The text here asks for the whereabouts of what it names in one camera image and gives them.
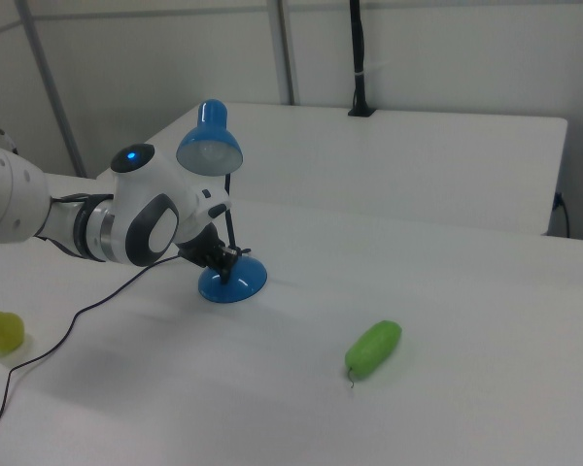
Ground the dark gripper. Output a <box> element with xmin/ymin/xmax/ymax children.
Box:
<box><xmin>177</xmin><ymin>225</ymin><xmax>253</xmax><ymax>287</ymax></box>

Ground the black lamp power cord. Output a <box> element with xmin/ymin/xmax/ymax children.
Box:
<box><xmin>0</xmin><ymin>254</ymin><xmax>201</xmax><ymax>444</ymax></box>

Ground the green cucumber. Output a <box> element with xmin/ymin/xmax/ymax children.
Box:
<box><xmin>344</xmin><ymin>319</ymin><xmax>403</xmax><ymax>390</ymax></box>

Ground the blue desk lamp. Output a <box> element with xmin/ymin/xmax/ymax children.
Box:
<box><xmin>175</xmin><ymin>99</ymin><xmax>268</xmax><ymax>305</ymax></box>

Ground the black clamp-mounted pole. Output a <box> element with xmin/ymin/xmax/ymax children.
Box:
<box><xmin>347</xmin><ymin>0</ymin><xmax>378</xmax><ymax>118</ymax></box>

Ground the black hanging cable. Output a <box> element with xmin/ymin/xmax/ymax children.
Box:
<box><xmin>553</xmin><ymin>191</ymin><xmax>572</xmax><ymax>239</ymax></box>

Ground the grey metal partition post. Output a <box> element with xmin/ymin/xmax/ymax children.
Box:
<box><xmin>266</xmin><ymin>0</ymin><xmax>298</xmax><ymax>106</ymax></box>
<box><xmin>17</xmin><ymin>0</ymin><xmax>89</xmax><ymax>179</ymax></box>

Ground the yellow-green pear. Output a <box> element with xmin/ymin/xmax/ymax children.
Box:
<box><xmin>0</xmin><ymin>310</ymin><xmax>26</xmax><ymax>353</ymax></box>

